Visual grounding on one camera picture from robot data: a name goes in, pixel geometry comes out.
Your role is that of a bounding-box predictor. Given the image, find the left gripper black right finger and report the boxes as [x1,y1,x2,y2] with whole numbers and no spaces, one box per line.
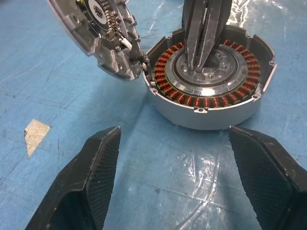
[228,125,307,230]

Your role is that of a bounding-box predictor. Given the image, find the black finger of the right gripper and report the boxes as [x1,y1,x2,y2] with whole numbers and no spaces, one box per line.
[182,0,207,72]
[199,0,233,73]

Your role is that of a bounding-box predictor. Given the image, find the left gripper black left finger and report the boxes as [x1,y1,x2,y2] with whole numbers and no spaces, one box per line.
[25,126,122,230]

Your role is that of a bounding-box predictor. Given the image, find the silver motor housing copper windings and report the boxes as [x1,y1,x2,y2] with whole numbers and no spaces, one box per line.
[142,25,278,131]

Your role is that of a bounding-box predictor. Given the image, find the round silver motor lid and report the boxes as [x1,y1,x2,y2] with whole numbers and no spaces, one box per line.
[47,0,151,82]

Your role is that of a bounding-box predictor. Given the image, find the beige tape scrap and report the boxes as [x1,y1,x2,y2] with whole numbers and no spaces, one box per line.
[24,119,51,159]

